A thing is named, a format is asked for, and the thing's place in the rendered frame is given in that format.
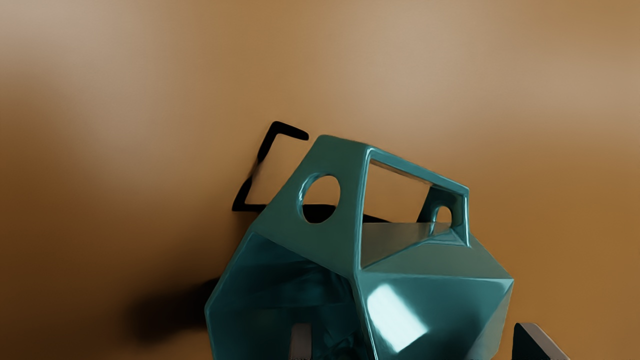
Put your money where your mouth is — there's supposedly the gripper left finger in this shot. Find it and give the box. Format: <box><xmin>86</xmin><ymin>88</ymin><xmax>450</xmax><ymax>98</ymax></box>
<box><xmin>289</xmin><ymin>323</ymin><xmax>314</xmax><ymax>360</ymax></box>

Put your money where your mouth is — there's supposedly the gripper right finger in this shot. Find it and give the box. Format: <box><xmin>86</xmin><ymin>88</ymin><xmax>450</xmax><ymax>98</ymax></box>
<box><xmin>513</xmin><ymin>322</ymin><xmax>571</xmax><ymax>360</ymax></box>

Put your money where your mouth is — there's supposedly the teal faceted mug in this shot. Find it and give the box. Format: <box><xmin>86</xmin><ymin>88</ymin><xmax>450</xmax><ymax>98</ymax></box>
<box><xmin>204</xmin><ymin>134</ymin><xmax>515</xmax><ymax>360</ymax></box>

